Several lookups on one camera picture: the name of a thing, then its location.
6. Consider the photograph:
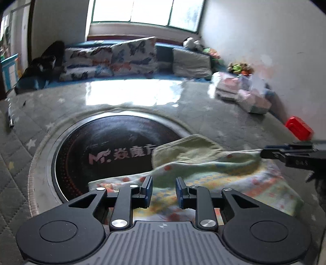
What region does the red plastic stool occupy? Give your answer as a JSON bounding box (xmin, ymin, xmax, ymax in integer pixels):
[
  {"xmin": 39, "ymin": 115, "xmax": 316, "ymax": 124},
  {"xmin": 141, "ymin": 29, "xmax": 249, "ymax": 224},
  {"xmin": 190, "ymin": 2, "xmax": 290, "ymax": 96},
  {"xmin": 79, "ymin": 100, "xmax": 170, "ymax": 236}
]
[{"xmin": 285, "ymin": 116, "xmax": 314, "ymax": 140}]

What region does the green framed window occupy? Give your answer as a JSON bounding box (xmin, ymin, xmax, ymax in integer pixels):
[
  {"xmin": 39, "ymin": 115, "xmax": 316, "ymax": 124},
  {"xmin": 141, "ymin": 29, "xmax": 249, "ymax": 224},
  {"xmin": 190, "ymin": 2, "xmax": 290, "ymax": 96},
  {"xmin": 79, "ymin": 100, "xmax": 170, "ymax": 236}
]
[{"xmin": 88, "ymin": 0, "xmax": 205, "ymax": 32}]

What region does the pink white tissue pack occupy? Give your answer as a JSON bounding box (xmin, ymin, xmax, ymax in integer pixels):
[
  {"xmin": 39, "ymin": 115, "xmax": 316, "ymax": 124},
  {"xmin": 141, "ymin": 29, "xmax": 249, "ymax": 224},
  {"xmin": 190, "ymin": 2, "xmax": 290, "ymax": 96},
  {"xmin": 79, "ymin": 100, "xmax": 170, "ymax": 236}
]
[{"xmin": 238, "ymin": 89, "xmax": 271, "ymax": 114}]

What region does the flat butterfly print cushion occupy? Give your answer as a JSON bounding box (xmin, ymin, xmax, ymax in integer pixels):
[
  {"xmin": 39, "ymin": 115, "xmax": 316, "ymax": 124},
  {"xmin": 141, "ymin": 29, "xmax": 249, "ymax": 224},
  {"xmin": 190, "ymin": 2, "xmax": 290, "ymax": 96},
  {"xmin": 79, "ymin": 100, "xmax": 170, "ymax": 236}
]
[{"xmin": 59, "ymin": 64, "xmax": 114, "ymax": 81}]

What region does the blue cabinet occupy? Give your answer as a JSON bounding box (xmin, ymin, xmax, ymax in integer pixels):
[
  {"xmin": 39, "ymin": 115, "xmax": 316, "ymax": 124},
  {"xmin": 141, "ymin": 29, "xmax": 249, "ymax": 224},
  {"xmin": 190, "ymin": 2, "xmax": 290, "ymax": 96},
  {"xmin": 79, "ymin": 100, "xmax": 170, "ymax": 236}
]
[{"xmin": 0, "ymin": 53, "xmax": 19, "ymax": 92}]

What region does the grey pillow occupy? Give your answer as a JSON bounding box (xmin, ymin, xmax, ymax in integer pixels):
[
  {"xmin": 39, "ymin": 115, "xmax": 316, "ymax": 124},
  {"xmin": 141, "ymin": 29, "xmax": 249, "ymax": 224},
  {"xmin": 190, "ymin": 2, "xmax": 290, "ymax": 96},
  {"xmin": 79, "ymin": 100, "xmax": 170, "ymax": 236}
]
[{"xmin": 172, "ymin": 48, "xmax": 212, "ymax": 79}]

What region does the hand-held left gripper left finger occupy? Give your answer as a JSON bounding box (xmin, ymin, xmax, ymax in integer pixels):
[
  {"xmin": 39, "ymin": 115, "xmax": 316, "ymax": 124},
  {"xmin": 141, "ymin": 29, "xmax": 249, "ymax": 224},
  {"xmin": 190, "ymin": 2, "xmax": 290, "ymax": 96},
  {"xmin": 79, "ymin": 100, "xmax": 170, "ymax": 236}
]
[{"xmin": 68, "ymin": 176, "xmax": 153, "ymax": 231}]

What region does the green plush toy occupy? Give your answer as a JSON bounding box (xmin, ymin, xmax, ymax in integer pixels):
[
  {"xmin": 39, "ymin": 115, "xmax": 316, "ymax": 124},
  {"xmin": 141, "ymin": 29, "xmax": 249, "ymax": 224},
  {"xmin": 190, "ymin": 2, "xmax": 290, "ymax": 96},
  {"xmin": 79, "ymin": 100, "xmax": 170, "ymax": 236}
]
[{"xmin": 203, "ymin": 47, "xmax": 221, "ymax": 62}]

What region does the dark wooden door frame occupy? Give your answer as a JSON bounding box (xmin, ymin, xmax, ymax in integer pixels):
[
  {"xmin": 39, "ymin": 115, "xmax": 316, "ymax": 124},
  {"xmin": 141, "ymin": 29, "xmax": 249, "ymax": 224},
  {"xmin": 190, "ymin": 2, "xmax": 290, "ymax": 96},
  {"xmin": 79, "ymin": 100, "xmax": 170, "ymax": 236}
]
[{"xmin": 25, "ymin": 0, "xmax": 36, "ymax": 67}]

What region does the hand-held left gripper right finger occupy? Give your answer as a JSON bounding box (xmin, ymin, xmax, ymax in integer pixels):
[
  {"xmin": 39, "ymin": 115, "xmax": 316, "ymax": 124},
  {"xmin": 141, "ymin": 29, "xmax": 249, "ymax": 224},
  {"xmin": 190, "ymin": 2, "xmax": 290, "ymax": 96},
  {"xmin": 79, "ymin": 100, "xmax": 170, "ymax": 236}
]
[{"xmin": 176, "ymin": 178, "xmax": 258, "ymax": 231}]

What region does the panda plush toy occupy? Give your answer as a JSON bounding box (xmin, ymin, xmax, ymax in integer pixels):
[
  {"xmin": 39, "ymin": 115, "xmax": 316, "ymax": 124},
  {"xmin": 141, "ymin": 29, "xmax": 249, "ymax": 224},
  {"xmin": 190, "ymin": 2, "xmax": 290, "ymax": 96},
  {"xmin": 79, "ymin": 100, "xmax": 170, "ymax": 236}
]
[{"xmin": 183, "ymin": 37, "xmax": 203, "ymax": 50}]

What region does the black round induction cooktop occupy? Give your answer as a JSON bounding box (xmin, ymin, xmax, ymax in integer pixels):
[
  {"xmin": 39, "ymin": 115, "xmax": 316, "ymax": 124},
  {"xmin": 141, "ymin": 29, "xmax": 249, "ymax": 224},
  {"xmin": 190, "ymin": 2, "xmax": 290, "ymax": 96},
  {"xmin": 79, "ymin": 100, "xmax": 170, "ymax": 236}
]
[{"xmin": 52, "ymin": 115, "xmax": 191, "ymax": 204}]

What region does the large butterfly print cushion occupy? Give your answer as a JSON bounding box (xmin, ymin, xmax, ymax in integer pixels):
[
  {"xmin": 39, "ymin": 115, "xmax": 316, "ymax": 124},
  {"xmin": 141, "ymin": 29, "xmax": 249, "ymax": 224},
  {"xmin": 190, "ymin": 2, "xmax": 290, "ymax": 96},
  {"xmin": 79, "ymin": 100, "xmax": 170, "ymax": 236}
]
[{"xmin": 111, "ymin": 36, "xmax": 157, "ymax": 75}]

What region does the blue sofa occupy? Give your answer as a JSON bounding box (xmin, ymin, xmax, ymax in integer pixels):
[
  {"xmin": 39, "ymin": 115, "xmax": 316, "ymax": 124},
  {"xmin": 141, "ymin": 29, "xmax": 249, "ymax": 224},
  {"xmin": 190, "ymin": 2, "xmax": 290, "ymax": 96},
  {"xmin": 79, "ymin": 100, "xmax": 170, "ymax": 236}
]
[{"xmin": 14, "ymin": 38, "xmax": 230, "ymax": 95}]

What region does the black clothing pile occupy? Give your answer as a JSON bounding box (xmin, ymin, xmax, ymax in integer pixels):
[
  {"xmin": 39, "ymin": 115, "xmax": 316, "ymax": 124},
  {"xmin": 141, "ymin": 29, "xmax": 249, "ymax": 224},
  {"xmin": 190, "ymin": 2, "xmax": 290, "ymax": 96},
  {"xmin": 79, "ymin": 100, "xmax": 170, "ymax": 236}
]
[{"xmin": 22, "ymin": 41, "xmax": 65, "ymax": 79}]

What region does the green patterned children's garment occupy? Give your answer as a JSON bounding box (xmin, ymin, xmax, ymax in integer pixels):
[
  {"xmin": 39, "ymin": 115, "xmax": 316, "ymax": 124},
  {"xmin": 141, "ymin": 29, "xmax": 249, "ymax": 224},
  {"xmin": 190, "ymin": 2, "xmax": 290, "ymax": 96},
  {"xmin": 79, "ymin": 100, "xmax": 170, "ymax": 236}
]
[{"xmin": 88, "ymin": 134, "xmax": 305, "ymax": 222}]

